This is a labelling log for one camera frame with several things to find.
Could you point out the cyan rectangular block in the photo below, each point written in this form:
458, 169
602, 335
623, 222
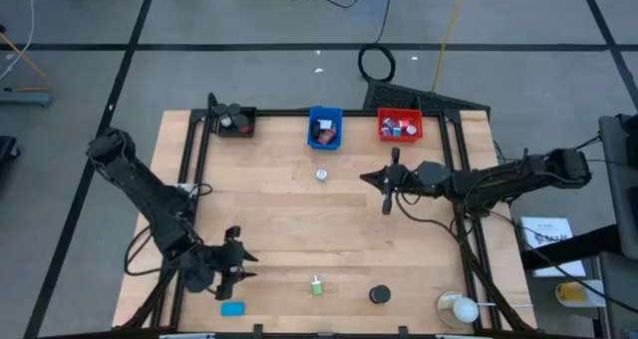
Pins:
232, 308

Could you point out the grey box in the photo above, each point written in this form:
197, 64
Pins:
618, 299

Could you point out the blue plastic basket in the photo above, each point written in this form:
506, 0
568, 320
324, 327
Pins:
311, 143

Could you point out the black floor object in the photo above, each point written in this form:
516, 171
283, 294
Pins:
6, 147

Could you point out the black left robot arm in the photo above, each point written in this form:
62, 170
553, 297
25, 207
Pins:
144, 194

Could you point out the red white USB wall charger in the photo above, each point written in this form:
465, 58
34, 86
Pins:
404, 124

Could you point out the white rectangular LCD device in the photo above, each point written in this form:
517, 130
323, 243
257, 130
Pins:
326, 124

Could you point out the red sand hourglass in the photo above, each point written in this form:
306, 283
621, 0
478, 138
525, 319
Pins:
243, 122

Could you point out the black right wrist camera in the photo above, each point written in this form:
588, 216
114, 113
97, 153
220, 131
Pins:
406, 177

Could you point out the white printed booklet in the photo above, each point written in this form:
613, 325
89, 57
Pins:
548, 229

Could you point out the black shallow tray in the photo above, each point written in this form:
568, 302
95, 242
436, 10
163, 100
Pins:
253, 132

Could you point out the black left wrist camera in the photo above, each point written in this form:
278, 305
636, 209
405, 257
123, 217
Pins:
228, 263

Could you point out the red plastic basket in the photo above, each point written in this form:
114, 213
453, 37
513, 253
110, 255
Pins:
384, 138

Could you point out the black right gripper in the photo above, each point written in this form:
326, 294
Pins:
387, 204

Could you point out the black floor mat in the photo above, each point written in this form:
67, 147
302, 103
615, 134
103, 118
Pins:
399, 97

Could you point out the black table clamp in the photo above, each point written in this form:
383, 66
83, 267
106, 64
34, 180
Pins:
257, 330
403, 330

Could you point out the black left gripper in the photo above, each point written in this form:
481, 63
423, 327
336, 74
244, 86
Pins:
224, 286

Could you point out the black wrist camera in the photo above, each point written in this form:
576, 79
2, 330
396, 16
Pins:
228, 263
406, 177

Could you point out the white sand hourglass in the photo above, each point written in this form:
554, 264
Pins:
226, 122

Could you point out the thin white stick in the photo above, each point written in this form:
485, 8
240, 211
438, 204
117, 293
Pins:
503, 305

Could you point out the cyan white USB wall charger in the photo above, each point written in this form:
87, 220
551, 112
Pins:
397, 131

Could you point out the white ball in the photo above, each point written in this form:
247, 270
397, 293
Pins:
466, 310

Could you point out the green white USB wall charger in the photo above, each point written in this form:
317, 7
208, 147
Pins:
321, 174
317, 285

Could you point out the black capped hourglass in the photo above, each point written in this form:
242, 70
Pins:
380, 294

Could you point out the orange sand hourglass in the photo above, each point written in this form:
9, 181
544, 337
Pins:
234, 108

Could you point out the black metal table frame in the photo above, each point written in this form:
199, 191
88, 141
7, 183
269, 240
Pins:
279, 112

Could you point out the black bar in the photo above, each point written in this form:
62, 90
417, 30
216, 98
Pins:
573, 249

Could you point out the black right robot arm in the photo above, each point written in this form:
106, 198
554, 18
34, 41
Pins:
498, 179

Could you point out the grey floor stand base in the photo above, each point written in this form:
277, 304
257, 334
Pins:
25, 99

